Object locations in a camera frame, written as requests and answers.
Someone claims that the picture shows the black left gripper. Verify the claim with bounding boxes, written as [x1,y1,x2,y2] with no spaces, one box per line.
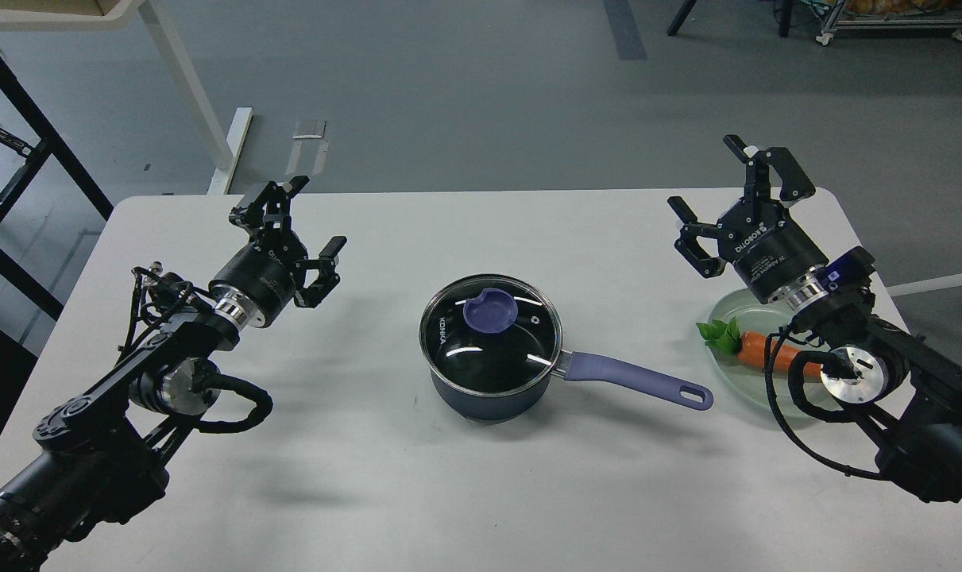
[209,176,349,330]

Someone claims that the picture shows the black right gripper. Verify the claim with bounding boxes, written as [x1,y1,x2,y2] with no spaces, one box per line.
[668,134,829,303]

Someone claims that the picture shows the glass pot lid purple knob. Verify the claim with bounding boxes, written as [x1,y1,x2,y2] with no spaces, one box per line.
[418,274,564,396]

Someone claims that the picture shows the blue saucepan purple handle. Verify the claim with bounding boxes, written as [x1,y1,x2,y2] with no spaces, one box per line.
[418,274,715,423]

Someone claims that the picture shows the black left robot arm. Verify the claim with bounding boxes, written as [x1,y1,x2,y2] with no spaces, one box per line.
[0,176,346,571]

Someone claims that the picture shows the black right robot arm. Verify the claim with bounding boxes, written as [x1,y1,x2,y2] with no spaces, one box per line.
[668,134,962,503]

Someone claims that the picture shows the pale green plate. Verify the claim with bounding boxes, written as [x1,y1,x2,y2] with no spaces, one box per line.
[706,288,836,421]

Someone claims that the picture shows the orange toy carrot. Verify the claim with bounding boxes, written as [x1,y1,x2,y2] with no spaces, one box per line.
[695,319,821,379]

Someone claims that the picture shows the black furniture legs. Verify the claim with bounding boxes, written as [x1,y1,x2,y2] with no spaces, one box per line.
[666,0,796,37]

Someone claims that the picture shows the black metal rack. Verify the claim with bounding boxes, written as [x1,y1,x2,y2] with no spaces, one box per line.
[0,50,114,321]

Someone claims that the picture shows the metal wheeled cart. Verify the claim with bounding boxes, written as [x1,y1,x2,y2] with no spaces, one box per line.
[815,1,962,46]

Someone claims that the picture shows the white desk frame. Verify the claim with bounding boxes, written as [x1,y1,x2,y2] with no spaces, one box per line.
[0,1,254,195]

